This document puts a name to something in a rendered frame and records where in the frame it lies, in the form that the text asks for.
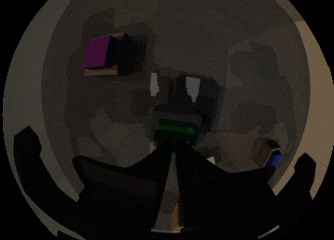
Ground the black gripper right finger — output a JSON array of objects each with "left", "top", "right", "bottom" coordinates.
[{"left": 175, "top": 140, "right": 276, "bottom": 229}]

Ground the green button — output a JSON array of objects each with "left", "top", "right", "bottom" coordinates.
[{"left": 149, "top": 106, "right": 202, "bottom": 157}]

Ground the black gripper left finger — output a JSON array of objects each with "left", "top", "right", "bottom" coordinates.
[{"left": 72, "top": 138, "right": 174, "bottom": 229}]

